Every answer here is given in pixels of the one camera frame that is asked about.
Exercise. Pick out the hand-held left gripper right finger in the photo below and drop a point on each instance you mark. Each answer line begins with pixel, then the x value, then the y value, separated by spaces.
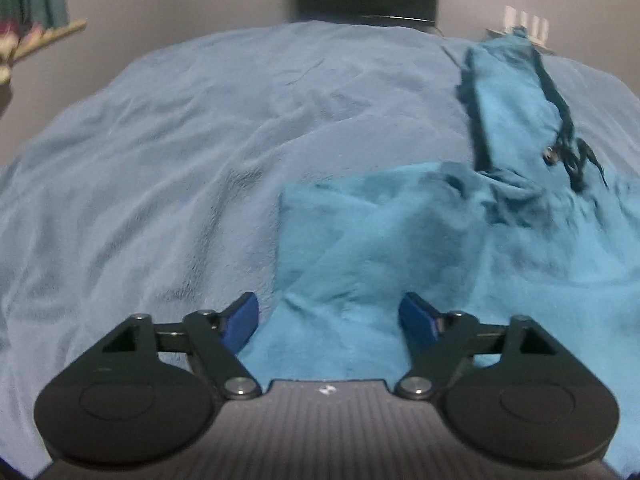
pixel 417 320

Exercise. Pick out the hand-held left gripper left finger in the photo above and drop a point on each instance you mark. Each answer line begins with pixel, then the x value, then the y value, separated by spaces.
pixel 242 322

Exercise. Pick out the teal hooded jacket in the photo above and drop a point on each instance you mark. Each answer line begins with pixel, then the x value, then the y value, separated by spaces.
pixel 400 240

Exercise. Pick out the blue fleece blanket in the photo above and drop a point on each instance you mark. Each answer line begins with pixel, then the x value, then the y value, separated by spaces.
pixel 175 160

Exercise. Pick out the white router with antennas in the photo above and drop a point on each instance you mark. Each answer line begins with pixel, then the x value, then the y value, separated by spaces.
pixel 525 25

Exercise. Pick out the wooden window sill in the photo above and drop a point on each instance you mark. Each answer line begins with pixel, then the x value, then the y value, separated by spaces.
pixel 55 34

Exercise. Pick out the cream fluffy slipper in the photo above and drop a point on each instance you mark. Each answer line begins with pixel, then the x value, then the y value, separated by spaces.
pixel 4 72

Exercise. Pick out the pink slippers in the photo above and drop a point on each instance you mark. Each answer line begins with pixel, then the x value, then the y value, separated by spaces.
pixel 12 32

